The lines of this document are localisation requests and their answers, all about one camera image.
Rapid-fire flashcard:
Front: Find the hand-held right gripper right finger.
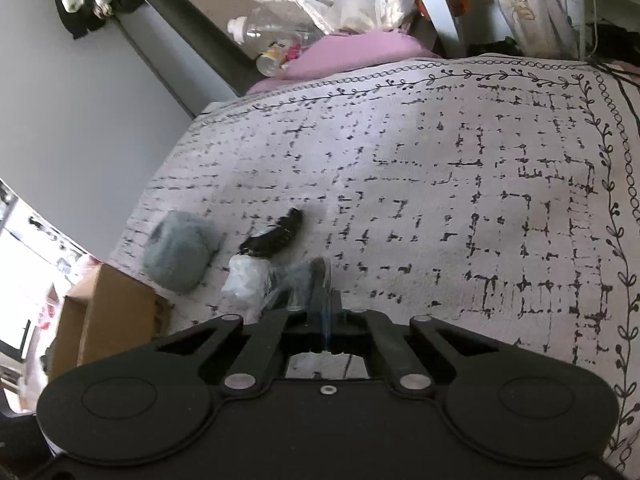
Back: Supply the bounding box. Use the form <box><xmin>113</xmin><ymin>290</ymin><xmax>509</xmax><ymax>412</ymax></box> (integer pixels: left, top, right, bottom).
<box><xmin>327</xmin><ymin>287</ymin><xmax>507</xmax><ymax>397</ymax></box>

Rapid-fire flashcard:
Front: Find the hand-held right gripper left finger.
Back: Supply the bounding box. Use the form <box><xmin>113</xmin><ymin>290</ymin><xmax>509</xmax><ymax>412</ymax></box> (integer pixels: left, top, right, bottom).
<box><xmin>149</xmin><ymin>258</ymin><xmax>329</xmax><ymax>395</ymax></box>

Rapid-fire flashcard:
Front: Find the clear plastic packet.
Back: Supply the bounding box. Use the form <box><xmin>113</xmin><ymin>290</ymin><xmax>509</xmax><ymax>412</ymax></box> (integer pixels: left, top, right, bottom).
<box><xmin>260</xmin><ymin>257</ymin><xmax>333</xmax><ymax>323</ymax></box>

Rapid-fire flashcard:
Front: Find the white plastic-wrapped bundle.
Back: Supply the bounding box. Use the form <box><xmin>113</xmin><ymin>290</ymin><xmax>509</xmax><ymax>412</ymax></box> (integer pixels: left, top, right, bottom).
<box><xmin>221</xmin><ymin>254</ymin><xmax>273</xmax><ymax>312</ymax></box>

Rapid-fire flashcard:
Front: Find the black hair claw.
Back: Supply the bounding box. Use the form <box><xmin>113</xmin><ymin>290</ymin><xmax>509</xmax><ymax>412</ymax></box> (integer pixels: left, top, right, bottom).
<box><xmin>239</xmin><ymin>207</ymin><xmax>304</xmax><ymax>257</ymax></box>

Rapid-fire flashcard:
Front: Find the grey plush toy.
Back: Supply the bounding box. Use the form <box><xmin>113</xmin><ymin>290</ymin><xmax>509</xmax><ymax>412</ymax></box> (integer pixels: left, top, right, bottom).
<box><xmin>144</xmin><ymin>210</ymin><xmax>224</xmax><ymax>293</ymax></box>

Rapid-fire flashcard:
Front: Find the brown cardboard box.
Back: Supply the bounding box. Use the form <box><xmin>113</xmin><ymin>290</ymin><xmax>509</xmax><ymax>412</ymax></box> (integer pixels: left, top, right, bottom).
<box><xmin>46</xmin><ymin>262</ymin><xmax>172</xmax><ymax>383</ymax></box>

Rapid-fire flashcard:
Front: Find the white black-patterned blanket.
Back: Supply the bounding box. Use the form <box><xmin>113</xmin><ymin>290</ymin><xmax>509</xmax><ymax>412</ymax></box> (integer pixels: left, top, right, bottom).
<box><xmin>107</xmin><ymin>55</ymin><xmax>640</xmax><ymax>476</ymax></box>

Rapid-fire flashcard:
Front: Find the small labelled drink bottle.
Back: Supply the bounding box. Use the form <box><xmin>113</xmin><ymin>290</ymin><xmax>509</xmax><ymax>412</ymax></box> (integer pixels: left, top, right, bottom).
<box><xmin>256</xmin><ymin>42</ymin><xmax>301</xmax><ymax>77</ymax></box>

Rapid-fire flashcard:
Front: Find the large clear plastic bottle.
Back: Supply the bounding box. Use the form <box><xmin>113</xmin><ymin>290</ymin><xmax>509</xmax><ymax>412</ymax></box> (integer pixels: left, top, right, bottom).
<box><xmin>227</xmin><ymin>2</ymin><xmax>326</xmax><ymax>56</ymax></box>

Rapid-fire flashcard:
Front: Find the clear crumpled plastic bag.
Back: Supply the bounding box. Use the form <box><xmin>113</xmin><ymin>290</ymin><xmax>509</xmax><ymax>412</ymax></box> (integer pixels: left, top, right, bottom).
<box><xmin>332</xmin><ymin>0</ymin><xmax>382</xmax><ymax>31</ymax></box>

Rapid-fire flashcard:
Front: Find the white lace-patterned plastic bag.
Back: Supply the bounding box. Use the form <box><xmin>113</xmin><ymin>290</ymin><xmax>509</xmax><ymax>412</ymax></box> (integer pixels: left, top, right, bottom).
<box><xmin>250</xmin><ymin>0</ymin><xmax>332</xmax><ymax>31</ymax></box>

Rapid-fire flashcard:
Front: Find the clear hanging plastic bag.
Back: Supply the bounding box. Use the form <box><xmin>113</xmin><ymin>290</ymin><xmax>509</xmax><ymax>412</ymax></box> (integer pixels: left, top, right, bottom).
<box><xmin>482</xmin><ymin>0</ymin><xmax>576</xmax><ymax>57</ymax></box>

